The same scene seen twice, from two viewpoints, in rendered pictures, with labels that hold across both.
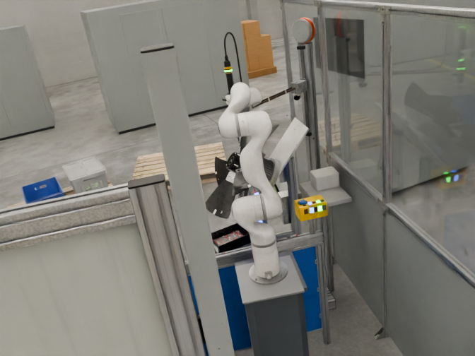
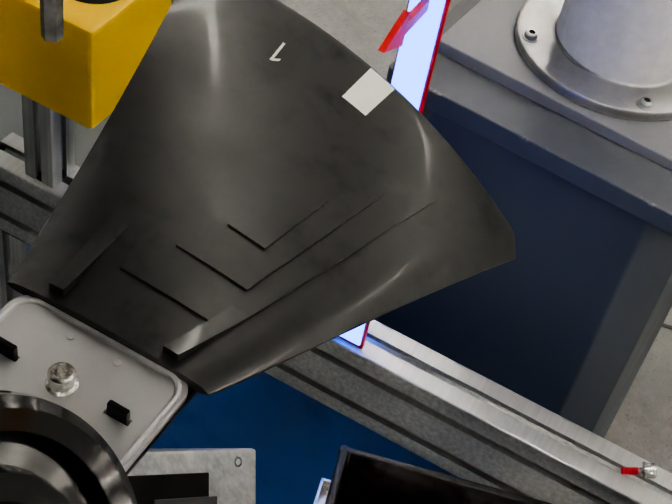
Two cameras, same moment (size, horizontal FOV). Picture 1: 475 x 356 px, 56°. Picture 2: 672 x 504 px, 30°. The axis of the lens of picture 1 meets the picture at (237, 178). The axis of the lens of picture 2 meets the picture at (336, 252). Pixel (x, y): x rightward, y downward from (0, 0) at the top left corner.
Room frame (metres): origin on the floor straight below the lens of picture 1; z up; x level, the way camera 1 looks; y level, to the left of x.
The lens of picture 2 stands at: (2.72, 0.19, 1.60)
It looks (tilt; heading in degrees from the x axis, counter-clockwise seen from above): 46 degrees down; 208
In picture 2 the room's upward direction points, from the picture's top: 12 degrees clockwise
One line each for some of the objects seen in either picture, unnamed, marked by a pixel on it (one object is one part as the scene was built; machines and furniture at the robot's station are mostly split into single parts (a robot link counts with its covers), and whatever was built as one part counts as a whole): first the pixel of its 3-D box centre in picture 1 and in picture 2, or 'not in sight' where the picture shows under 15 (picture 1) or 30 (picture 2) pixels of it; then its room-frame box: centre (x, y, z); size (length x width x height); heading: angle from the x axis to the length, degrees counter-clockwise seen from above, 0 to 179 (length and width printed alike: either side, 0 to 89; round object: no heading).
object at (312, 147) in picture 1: (314, 167); not in sight; (2.99, -0.57, 0.90); 0.08 x 0.06 x 1.80; 43
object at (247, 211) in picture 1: (253, 220); not in sight; (1.77, -0.04, 1.25); 0.19 x 0.12 x 0.24; 89
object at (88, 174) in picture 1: (87, 179); not in sight; (4.92, 1.77, 0.31); 0.60 x 0.42 x 0.33; 26
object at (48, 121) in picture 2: (312, 224); (48, 115); (2.18, -0.38, 0.92); 0.03 x 0.03 x 0.12; 8
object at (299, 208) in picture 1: (310, 208); (45, 14); (2.18, -0.38, 1.02); 0.16 x 0.10 x 0.11; 98
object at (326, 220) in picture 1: (327, 244); not in sight; (2.69, -0.57, 0.42); 0.04 x 0.04 x 0.83; 8
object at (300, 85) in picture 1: (299, 86); not in sight; (2.93, -0.50, 1.54); 0.10 x 0.07 x 0.09; 133
